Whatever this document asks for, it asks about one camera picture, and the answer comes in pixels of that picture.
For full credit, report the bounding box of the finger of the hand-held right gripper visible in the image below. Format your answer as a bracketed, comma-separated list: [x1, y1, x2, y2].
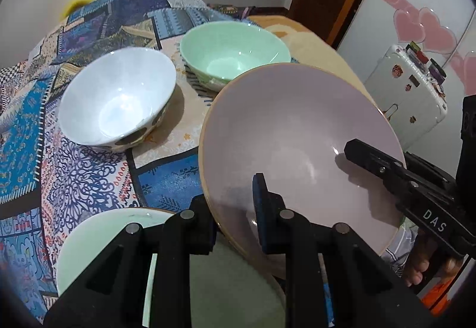
[344, 139, 410, 202]

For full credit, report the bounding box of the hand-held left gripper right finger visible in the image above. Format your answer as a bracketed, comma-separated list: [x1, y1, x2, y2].
[252, 172, 437, 328]

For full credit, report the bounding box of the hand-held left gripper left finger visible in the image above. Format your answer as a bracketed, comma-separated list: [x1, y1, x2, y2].
[43, 195, 219, 328]

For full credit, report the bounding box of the pink bowl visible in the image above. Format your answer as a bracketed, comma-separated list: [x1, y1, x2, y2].
[198, 62, 407, 258]

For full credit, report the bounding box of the green plate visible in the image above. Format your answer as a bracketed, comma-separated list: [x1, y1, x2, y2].
[56, 208, 287, 328]

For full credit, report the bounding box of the green bowl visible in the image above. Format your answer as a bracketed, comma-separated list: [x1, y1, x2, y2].
[179, 21, 291, 92]

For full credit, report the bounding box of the white spotted bowl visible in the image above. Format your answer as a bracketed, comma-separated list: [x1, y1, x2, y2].
[58, 47, 177, 153]

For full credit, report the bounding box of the person's right hand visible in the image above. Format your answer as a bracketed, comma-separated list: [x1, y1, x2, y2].
[403, 235, 465, 288]

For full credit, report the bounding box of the white suitcase with stickers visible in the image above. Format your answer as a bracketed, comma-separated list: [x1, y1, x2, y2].
[364, 45, 449, 152]

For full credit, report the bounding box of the cluster of small jars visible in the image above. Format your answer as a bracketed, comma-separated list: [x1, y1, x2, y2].
[405, 41, 447, 87]

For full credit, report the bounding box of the patchwork printed blanket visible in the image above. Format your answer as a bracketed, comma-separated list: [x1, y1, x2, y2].
[0, 0, 298, 328]

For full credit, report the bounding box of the white heart print wardrobe door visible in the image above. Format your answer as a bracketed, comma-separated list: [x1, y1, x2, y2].
[336, 0, 476, 180]

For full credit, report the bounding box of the yellow foam noodle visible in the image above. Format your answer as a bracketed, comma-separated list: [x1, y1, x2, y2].
[61, 0, 93, 20]

